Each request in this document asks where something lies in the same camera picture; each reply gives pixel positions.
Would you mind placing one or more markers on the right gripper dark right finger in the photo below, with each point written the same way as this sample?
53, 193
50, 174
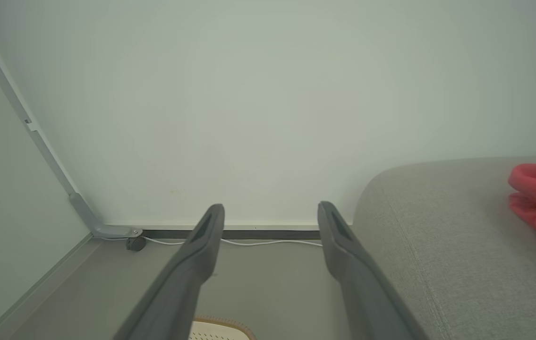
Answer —
357, 283

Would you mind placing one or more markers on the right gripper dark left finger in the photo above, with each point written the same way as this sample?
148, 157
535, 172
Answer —
187, 274

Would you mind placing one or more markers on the grey fabric sofa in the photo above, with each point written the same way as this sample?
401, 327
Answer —
461, 245

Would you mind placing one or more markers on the black caster wheel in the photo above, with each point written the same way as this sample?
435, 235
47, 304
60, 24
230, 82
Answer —
136, 243

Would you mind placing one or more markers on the cream perforated laundry basket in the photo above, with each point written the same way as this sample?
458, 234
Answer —
220, 330

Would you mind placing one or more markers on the grey metal partition foot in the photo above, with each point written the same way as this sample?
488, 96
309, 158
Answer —
107, 231

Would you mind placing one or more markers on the grey aluminium partition frame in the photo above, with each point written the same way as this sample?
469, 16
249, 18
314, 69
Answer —
10, 92

